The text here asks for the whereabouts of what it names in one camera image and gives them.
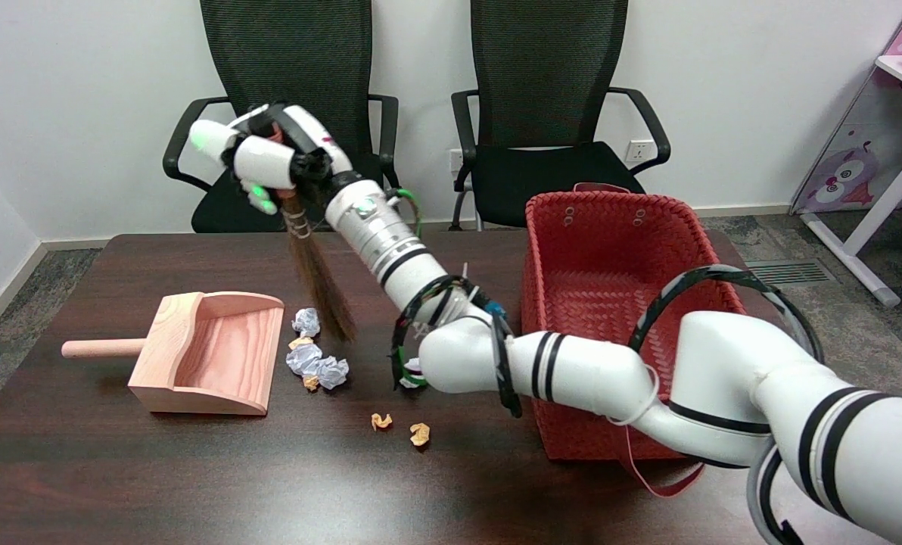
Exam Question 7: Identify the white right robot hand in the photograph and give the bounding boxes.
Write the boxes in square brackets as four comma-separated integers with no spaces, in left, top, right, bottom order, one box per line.
[188,102,353,216]

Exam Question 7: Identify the brown straw hand broom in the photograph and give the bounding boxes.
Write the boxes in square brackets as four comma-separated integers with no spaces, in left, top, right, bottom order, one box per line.
[266,121,357,343]

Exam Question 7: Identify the wooden dustpan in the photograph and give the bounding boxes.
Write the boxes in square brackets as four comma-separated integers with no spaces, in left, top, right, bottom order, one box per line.
[61,291,285,417]

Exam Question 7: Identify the black mesh office chair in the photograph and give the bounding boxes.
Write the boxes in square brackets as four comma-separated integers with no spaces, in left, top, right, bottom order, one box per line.
[449,0,671,232]
[162,0,405,234]

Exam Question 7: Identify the red woven basket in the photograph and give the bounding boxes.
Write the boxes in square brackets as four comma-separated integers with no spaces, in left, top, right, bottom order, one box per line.
[519,182,747,498]

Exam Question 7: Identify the grey floor vent grille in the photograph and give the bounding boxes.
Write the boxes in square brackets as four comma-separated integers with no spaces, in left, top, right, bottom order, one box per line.
[745,260,838,286]

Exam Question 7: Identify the owl print side panel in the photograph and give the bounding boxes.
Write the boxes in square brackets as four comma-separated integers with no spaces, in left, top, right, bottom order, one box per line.
[790,72,902,216]

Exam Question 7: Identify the black sleeved cable loop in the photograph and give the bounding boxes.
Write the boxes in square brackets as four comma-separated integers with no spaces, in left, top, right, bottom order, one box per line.
[630,263,826,364]

